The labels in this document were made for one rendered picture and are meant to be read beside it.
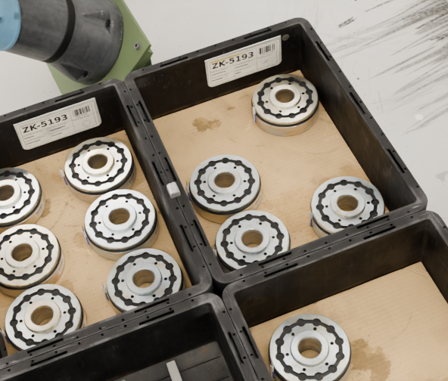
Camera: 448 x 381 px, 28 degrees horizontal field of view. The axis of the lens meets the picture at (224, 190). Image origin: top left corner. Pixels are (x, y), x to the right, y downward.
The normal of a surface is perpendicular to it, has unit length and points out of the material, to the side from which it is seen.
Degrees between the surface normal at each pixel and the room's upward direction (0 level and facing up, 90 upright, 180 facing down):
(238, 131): 0
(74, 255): 0
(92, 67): 85
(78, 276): 0
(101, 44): 60
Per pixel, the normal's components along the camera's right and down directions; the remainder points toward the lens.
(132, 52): -0.70, -0.14
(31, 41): 0.39, 0.76
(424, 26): -0.07, -0.59
